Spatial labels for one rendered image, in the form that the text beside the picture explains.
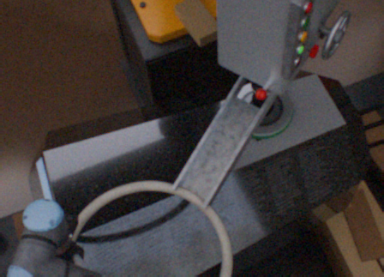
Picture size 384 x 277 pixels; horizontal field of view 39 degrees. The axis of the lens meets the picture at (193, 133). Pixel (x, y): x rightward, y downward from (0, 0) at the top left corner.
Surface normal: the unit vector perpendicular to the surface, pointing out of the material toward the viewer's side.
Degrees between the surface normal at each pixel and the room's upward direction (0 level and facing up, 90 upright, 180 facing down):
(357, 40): 0
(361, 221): 0
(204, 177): 16
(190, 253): 45
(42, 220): 10
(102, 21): 0
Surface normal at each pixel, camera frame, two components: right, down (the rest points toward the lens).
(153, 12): -0.06, -0.50
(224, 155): -0.21, -0.28
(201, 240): 0.24, 0.20
